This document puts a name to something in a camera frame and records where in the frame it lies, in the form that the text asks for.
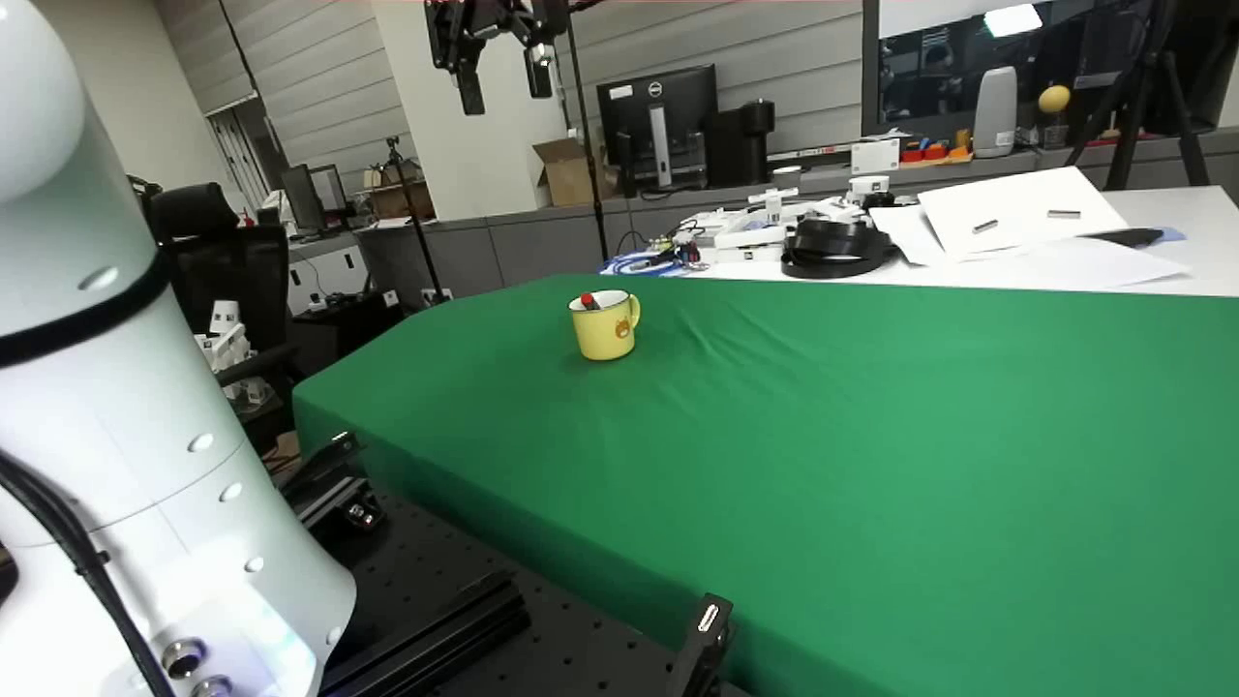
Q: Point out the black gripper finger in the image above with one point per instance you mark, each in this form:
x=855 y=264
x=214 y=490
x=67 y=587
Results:
x=469 y=85
x=540 y=72

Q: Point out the black office chair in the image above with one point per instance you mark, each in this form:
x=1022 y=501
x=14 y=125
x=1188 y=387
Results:
x=229 y=284

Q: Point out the black computer monitor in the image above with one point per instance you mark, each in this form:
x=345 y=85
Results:
x=656 y=130

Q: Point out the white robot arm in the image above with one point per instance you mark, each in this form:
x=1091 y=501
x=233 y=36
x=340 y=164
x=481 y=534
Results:
x=153 y=554

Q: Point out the white paper sheets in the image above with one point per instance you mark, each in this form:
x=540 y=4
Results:
x=1022 y=231

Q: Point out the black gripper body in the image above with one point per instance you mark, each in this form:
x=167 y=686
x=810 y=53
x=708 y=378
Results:
x=458 y=27

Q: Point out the yellow ball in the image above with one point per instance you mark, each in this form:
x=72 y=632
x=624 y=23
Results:
x=1055 y=97

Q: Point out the black camera stand pole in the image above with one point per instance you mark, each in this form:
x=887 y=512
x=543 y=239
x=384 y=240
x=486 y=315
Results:
x=588 y=137

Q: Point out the black tripod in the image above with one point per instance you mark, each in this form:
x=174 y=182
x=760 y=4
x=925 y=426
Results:
x=409 y=199

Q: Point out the yellow mug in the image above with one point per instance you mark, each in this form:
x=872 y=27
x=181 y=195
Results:
x=611 y=330

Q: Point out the white speaker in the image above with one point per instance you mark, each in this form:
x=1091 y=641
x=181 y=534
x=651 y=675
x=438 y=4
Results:
x=998 y=115

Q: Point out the cardboard box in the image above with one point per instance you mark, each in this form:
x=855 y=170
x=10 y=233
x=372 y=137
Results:
x=569 y=170

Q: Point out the green table cloth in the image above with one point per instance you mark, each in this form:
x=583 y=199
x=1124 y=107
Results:
x=900 y=490

